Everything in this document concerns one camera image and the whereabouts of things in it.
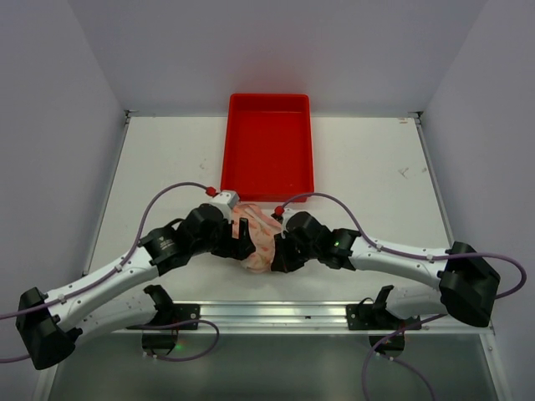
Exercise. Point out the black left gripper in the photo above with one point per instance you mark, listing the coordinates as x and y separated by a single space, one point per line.
233 241

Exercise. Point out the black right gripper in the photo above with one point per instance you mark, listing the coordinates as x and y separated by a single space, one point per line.
288 251

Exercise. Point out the pink tulip mesh laundry bag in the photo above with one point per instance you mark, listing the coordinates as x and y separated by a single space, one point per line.
262 229

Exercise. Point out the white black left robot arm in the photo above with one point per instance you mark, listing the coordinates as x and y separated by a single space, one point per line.
122 294

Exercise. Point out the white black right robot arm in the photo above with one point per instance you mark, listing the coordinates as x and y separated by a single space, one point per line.
456 281

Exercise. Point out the red plastic tray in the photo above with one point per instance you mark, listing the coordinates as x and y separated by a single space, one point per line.
268 153

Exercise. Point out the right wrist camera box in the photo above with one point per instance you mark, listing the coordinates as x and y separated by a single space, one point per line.
282 214

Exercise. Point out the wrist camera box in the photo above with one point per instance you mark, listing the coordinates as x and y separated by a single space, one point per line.
225 201
282 214

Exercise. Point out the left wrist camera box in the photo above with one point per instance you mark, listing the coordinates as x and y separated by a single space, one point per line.
225 201

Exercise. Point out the aluminium mounting rail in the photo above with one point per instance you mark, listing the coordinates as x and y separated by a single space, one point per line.
265 317

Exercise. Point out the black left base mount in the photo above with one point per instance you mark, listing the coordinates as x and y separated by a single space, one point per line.
167 340

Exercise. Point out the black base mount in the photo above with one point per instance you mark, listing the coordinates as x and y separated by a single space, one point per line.
371 315
167 340

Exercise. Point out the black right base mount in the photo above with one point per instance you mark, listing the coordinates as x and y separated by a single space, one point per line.
371 315

